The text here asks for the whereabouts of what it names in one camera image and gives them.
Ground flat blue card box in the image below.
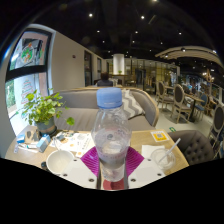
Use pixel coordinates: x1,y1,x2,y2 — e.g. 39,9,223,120
15,132,27,145

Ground yellow square card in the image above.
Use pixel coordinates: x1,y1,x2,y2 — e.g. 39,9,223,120
150,129,171,144

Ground small light blue carton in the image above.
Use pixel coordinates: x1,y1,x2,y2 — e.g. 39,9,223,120
35,133,52,154

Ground clear blue-capped water bottle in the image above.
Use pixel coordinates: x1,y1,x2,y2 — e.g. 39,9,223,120
90,87,133,183

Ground grey wood-framed sofa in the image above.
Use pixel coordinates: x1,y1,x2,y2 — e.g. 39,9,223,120
52,86,161,133

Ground grey tufted armchair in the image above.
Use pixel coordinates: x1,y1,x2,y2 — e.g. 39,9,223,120
167,129,216,166

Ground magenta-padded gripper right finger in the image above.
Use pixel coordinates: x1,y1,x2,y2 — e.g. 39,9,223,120
124,146,166,190

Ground clear plastic cup with straw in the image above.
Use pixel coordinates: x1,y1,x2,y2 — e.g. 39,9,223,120
150,137,182,171

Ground group of ceiling lights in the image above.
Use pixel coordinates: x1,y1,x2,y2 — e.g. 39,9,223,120
84,0,218,56

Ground group of dining chairs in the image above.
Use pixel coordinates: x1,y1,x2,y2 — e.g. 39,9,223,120
154,79,224,143

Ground green potted plant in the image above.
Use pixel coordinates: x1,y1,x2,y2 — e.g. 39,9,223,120
17,87,76,136

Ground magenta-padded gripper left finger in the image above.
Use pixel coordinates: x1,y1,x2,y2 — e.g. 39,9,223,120
59,146,100,190

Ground grey chevron pillow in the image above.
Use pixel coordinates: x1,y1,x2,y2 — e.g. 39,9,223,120
120,89,146,121

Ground person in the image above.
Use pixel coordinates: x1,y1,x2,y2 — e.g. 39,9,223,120
96,71,115,88

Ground printed paper menu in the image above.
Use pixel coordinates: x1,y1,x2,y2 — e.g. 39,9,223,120
54,130,96,158

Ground white mug with black handle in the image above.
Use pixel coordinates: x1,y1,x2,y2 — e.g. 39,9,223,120
40,148,75,177

